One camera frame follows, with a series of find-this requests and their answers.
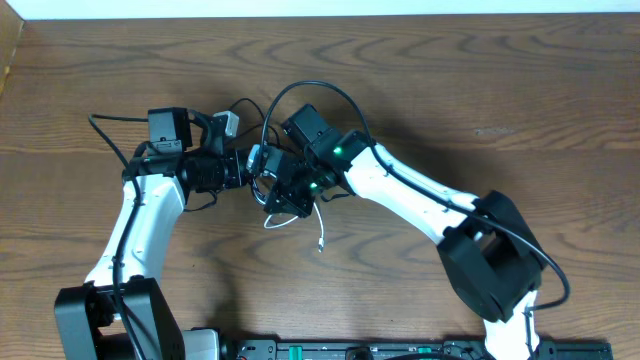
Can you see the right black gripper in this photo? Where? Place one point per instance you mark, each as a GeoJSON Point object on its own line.
{"type": "Point", "coordinates": [285, 195]}

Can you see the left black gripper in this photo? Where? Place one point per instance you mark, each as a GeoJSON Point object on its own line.
{"type": "Point", "coordinates": [238, 175]}

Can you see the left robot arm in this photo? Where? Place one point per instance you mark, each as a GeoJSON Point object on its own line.
{"type": "Point", "coordinates": [119, 312]}

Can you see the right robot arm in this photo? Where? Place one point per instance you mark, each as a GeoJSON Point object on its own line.
{"type": "Point", "coordinates": [490, 256]}

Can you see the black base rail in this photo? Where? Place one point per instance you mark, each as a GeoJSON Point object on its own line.
{"type": "Point", "coordinates": [453, 349]}

